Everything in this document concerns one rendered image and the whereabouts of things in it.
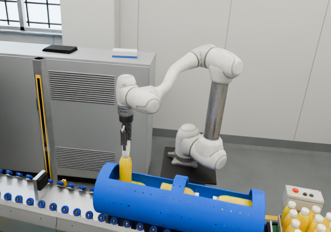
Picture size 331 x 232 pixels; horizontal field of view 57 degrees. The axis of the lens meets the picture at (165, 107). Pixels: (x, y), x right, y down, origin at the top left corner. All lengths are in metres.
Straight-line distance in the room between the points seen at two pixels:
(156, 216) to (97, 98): 1.72
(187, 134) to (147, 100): 0.71
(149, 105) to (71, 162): 2.28
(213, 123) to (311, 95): 2.86
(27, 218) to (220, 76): 1.40
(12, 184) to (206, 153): 1.26
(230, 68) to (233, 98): 2.68
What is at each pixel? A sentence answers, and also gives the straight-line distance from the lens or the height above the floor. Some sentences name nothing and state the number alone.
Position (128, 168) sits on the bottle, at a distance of 1.75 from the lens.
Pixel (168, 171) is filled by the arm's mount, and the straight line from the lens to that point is 2.11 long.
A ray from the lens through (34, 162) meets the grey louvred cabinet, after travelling 3.76.
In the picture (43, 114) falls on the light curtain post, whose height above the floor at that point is 1.33.
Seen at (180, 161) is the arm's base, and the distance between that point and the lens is 2.16.
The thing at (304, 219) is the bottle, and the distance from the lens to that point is 1.90.
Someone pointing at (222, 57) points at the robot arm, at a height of 1.83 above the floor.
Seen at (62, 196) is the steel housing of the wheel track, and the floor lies 0.93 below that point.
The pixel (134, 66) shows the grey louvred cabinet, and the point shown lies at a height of 1.43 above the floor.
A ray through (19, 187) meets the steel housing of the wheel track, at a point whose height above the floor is 0.93.
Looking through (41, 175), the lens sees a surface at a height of 1.08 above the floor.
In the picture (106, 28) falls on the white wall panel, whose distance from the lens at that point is 3.92.
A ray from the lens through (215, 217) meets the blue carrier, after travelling 1.61.
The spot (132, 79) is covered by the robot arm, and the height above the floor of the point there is 1.74.
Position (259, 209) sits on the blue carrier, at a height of 1.21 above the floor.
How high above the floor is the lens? 2.22
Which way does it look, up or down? 23 degrees down
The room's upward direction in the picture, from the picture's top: 4 degrees clockwise
